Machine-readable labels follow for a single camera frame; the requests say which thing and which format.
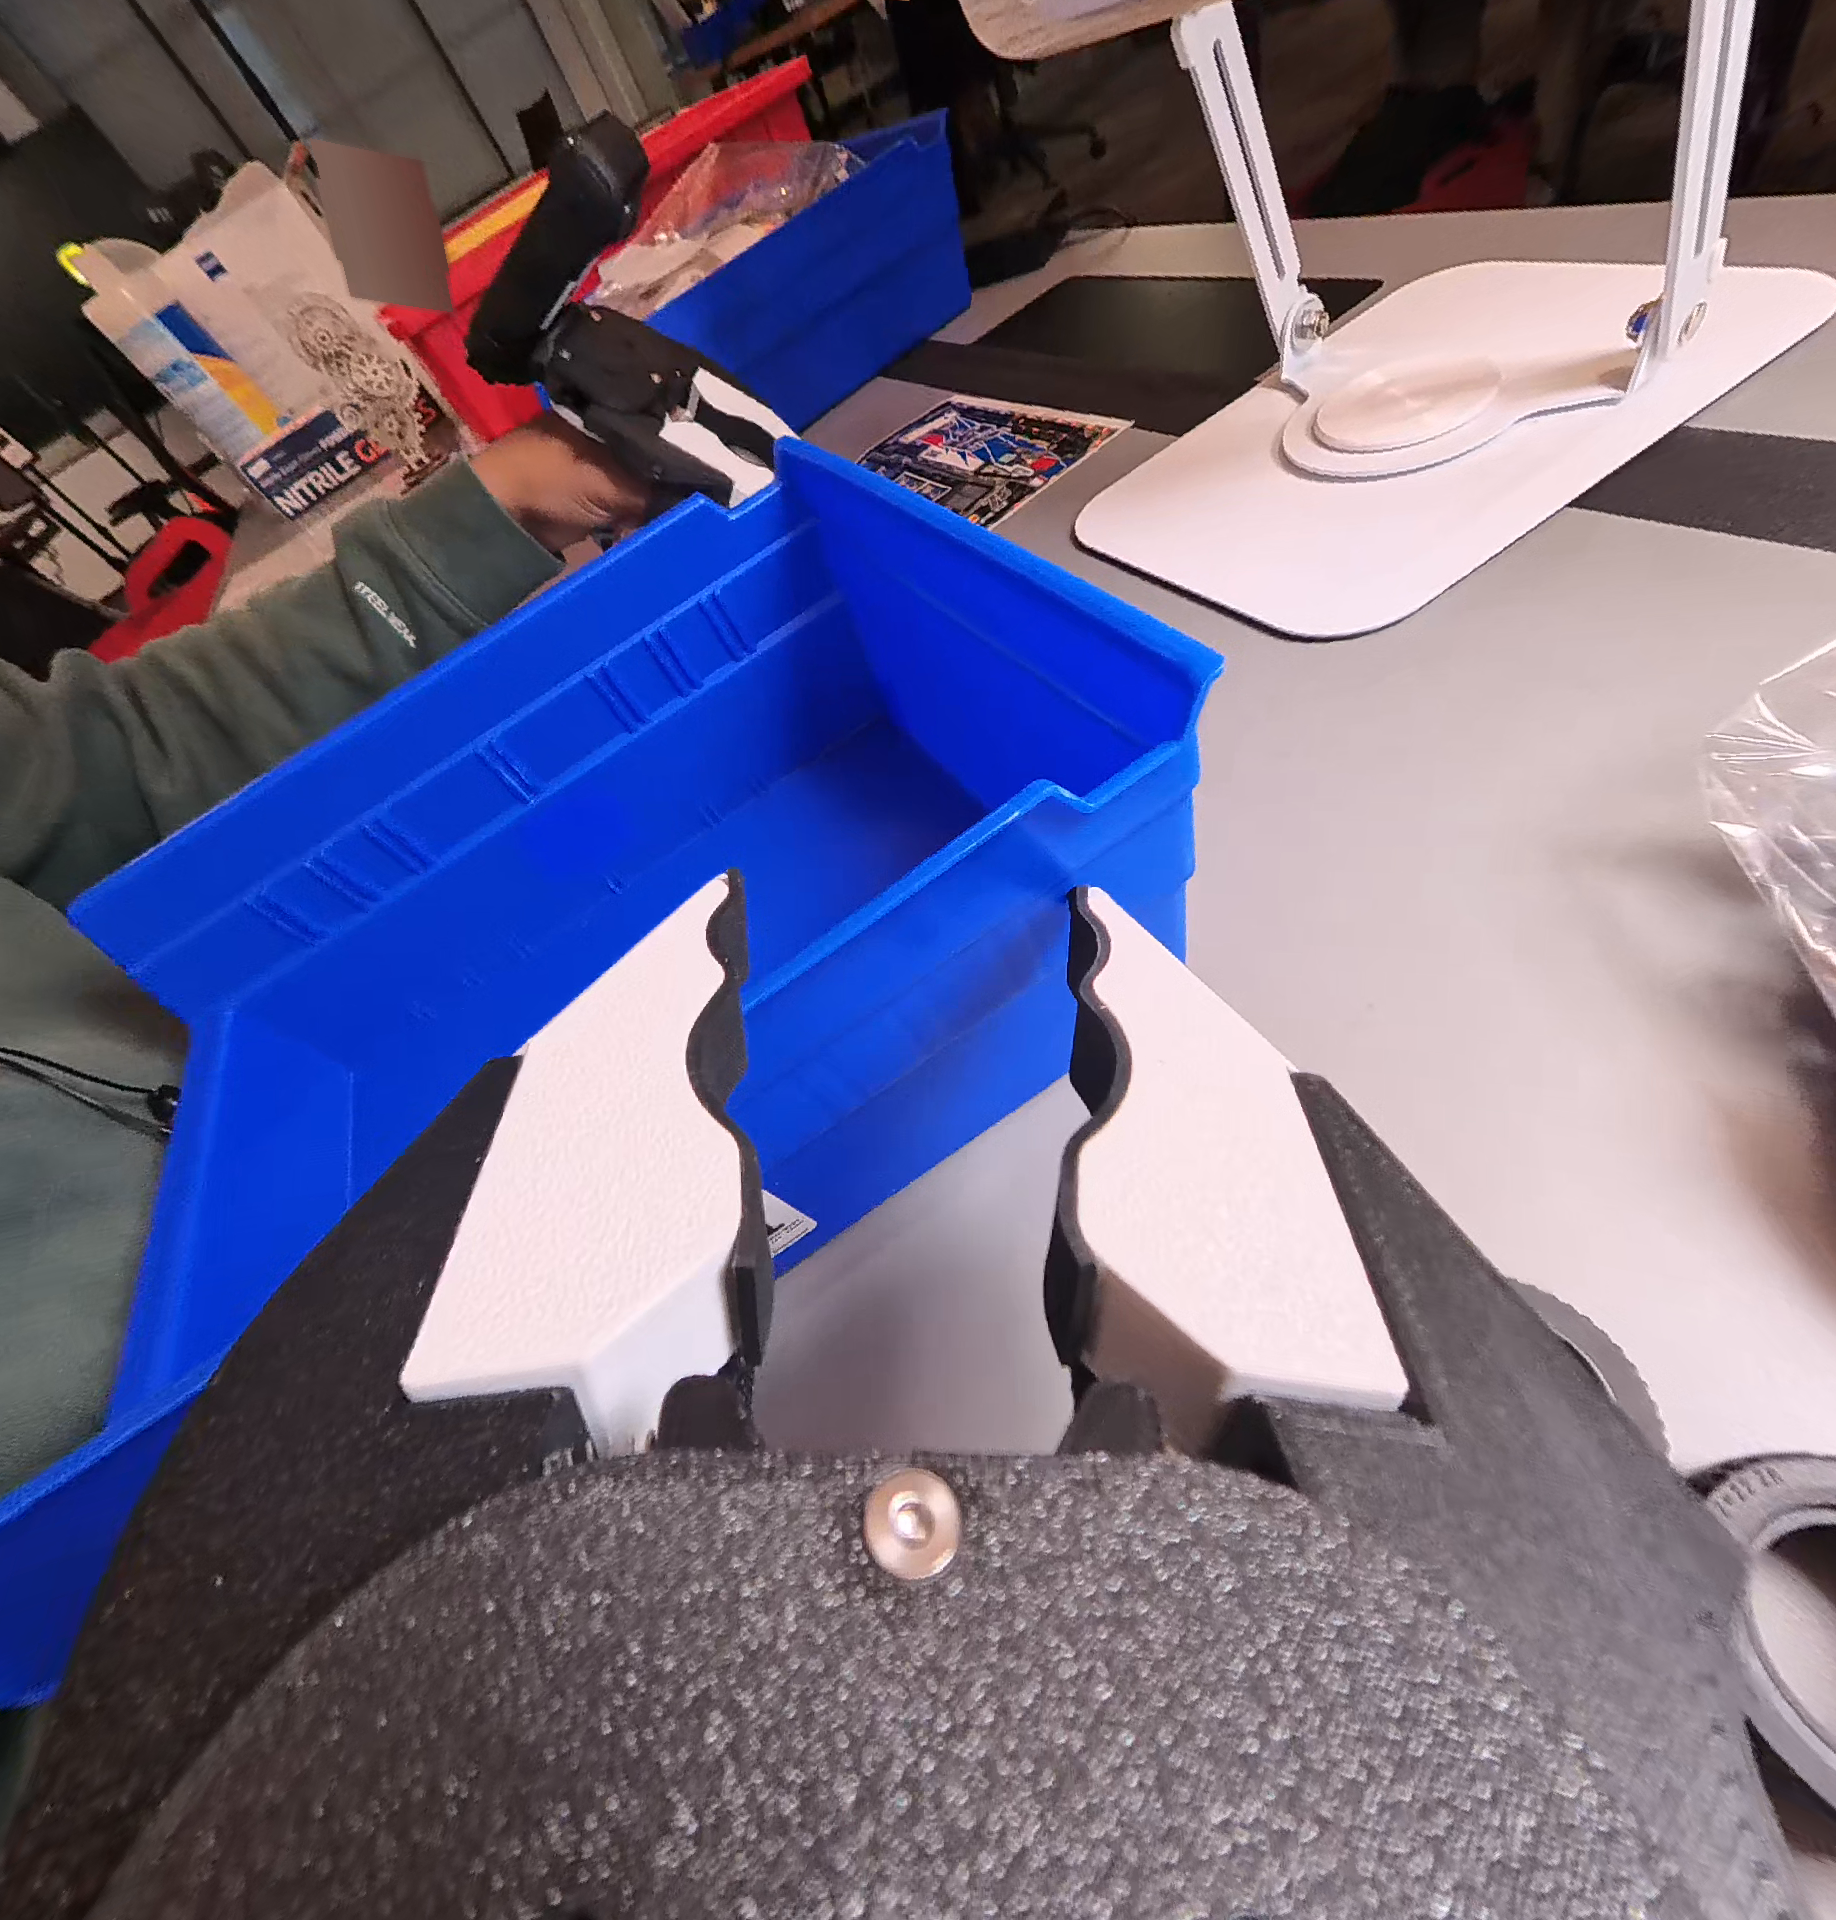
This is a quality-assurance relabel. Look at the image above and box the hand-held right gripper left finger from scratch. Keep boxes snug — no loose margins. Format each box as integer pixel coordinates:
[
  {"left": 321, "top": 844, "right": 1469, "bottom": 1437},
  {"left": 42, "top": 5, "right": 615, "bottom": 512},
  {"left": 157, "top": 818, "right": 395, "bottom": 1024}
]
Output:
[{"left": 396, "top": 866, "right": 781, "bottom": 1461}]

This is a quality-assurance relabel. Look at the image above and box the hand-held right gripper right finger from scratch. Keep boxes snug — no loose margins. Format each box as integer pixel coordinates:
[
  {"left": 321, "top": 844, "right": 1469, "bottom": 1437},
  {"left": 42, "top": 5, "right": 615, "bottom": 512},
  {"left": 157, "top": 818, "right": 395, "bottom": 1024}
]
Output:
[{"left": 1050, "top": 884, "right": 1416, "bottom": 1455}]

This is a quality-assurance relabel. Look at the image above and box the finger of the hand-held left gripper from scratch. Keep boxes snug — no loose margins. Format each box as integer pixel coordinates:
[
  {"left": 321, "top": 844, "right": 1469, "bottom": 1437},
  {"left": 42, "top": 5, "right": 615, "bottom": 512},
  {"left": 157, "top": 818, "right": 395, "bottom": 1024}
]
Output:
[
  {"left": 690, "top": 367, "right": 782, "bottom": 445},
  {"left": 650, "top": 416, "right": 778, "bottom": 508}
]

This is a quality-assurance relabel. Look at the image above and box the blue plastic bin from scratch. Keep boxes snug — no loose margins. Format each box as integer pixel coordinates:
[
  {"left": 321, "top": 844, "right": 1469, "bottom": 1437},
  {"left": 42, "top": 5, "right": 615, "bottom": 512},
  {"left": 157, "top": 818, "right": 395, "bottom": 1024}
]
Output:
[
  {"left": 640, "top": 109, "right": 972, "bottom": 439},
  {"left": 0, "top": 439, "right": 1224, "bottom": 1713}
]

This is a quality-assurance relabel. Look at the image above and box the holographic sticker sheet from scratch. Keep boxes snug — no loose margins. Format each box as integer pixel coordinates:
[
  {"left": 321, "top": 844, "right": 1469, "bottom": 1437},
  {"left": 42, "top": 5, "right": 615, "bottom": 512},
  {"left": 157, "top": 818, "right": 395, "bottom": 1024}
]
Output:
[{"left": 858, "top": 393, "right": 1130, "bottom": 529}]

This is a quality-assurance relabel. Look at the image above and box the large clear plastic bag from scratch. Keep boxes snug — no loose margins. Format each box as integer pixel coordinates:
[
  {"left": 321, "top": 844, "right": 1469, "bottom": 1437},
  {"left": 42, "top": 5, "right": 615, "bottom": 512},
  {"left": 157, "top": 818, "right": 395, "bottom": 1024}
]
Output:
[{"left": 1698, "top": 607, "right": 1836, "bottom": 1075}]

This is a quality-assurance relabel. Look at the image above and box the person's left forearm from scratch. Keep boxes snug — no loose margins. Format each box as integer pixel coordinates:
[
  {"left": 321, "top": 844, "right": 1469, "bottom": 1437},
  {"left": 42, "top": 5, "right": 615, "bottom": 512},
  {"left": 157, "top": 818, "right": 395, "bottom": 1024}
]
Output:
[{"left": 0, "top": 456, "right": 568, "bottom": 903}]

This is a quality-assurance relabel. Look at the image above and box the pile of clear lego bags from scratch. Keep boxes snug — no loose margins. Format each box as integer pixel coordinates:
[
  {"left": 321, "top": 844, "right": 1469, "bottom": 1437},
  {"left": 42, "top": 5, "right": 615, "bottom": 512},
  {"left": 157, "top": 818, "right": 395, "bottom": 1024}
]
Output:
[{"left": 603, "top": 142, "right": 860, "bottom": 318}]

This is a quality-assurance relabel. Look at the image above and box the person's left hand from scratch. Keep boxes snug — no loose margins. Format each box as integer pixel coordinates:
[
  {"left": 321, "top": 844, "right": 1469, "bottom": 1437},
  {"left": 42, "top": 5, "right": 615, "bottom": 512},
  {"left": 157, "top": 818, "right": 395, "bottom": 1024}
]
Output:
[{"left": 472, "top": 416, "right": 684, "bottom": 568}]

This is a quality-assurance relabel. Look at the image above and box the red plastic bin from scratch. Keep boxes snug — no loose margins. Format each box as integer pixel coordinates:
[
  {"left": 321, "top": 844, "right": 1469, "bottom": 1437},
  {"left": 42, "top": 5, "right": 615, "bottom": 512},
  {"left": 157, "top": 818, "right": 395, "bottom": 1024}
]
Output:
[{"left": 375, "top": 56, "right": 819, "bottom": 448}]

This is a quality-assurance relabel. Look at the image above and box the wooden gear model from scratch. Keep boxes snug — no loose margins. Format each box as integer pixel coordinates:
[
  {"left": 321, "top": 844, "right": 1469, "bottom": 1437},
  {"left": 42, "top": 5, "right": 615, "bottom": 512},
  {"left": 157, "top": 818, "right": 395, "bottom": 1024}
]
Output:
[{"left": 276, "top": 288, "right": 449, "bottom": 452}]

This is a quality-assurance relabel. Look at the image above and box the blue white glove box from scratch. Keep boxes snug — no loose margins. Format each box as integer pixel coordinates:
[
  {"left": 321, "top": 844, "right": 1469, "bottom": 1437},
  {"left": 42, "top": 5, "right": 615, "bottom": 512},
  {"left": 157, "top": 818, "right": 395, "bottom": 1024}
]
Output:
[{"left": 235, "top": 402, "right": 428, "bottom": 522}]

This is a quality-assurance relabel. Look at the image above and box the red felt bag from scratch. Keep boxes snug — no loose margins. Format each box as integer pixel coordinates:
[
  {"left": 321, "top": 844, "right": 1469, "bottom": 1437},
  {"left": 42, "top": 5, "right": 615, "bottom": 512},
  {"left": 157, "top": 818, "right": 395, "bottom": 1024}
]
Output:
[{"left": 90, "top": 514, "right": 240, "bottom": 667}]

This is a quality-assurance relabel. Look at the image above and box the person's green sweatshirt torso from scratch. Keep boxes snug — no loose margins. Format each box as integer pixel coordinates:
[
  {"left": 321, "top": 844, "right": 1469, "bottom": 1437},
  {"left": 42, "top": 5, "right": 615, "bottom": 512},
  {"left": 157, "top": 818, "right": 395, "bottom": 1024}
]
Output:
[{"left": 0, "top": 855, "right": 188, "bottom": 1519}]

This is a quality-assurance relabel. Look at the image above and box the white book stand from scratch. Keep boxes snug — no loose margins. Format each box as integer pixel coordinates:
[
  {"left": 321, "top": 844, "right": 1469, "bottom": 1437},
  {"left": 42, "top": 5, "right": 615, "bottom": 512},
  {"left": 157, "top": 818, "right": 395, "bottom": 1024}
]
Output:
[{"left": 1074, "top": 0, "right": 1836, "bottom": 643}]

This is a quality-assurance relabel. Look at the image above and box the black drawstring cord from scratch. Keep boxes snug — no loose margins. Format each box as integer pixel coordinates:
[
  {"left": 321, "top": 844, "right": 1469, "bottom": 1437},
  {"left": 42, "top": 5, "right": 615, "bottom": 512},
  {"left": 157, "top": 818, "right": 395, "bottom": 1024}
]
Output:
[{"left": 0, "top": 1038, "right": 186, "bottom": 1122}]

